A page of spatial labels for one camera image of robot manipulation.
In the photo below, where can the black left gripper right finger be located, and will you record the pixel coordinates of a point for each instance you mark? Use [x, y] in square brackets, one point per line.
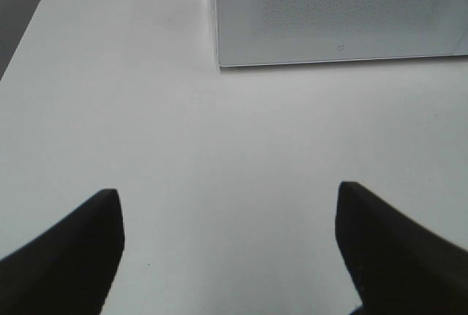
[396, 265]

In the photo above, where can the white microwave door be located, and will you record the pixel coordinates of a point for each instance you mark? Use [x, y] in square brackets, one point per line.
[263, 32]

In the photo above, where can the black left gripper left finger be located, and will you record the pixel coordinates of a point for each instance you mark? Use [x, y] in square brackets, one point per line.
[69, 268]

